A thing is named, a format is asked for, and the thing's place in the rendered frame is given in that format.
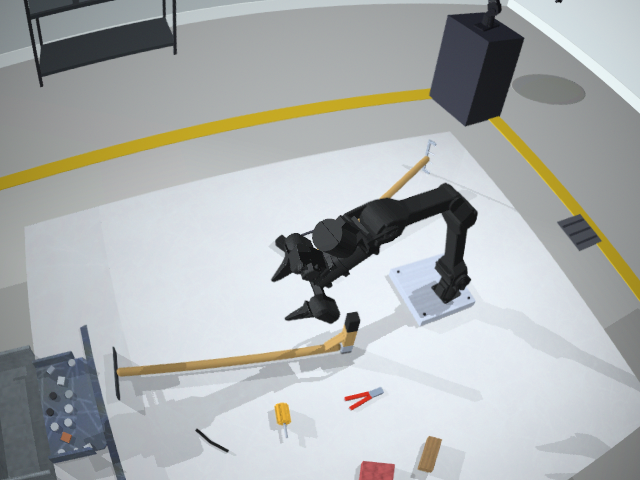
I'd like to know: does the red block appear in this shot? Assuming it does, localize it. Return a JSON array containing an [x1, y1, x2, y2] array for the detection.
[[359, 461, 395, 480]]

